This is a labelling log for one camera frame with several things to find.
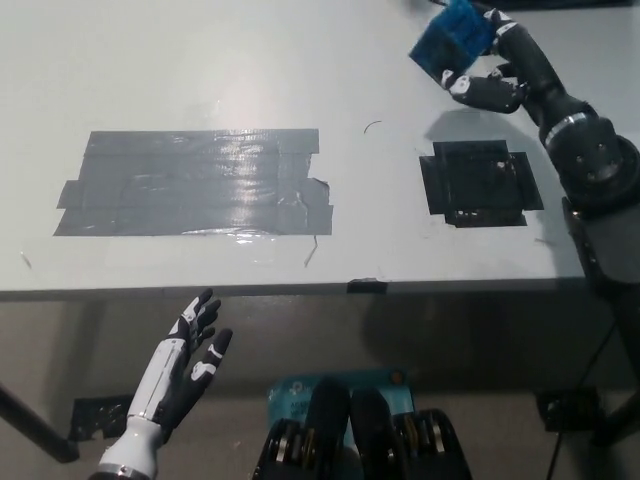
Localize black tape square patch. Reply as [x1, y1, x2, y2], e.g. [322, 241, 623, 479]
[418, 140, 545, 229]

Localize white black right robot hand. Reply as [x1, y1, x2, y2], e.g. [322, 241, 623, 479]
[441, 4, 595, 142]

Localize small black tape strip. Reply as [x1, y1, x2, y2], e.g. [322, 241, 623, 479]
[345, 276, 390, 295]

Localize grey duct tape patch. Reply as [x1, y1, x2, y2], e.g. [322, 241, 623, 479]
[51, 128, 335, 239]

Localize blue rubik's cube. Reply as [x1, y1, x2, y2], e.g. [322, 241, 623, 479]
[408, 0, 497, 87]

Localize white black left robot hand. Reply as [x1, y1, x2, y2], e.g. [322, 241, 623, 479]
[123, 288, 235, 444]

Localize black slanted table leg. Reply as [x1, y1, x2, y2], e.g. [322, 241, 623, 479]
[592, 284, 640, 449]
[0, 383, 81, 466]

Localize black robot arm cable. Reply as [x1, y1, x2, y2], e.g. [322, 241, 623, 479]
[546, 314, 622, 480]

